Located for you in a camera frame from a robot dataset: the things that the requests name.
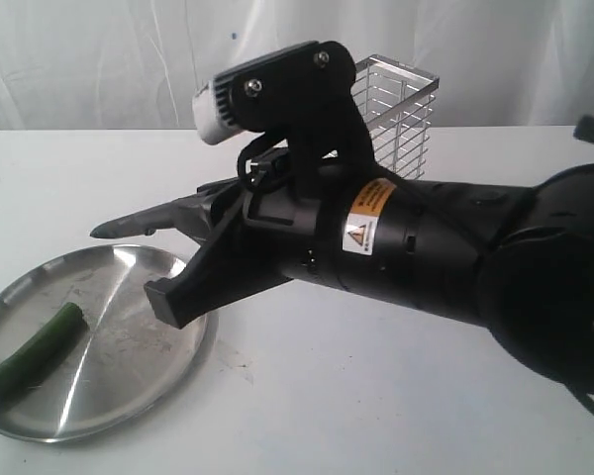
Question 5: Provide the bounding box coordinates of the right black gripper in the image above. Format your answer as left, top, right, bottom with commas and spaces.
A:
145, 175, 391, 330

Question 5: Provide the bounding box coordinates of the green cucumber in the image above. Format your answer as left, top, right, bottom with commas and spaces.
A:
0, 302, 88, 406

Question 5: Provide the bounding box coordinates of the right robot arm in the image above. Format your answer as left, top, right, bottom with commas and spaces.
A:
145, 117, 594, 394

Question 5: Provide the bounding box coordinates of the round stainless steel plate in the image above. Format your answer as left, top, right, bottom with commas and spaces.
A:
0, 244, 208, 443

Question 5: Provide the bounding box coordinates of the white backdrop curtain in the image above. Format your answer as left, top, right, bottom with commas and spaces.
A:
0, 1, 594, 130

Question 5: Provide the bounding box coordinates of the wire metal utensil rack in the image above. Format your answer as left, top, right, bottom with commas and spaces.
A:
351, 54, 440, 179

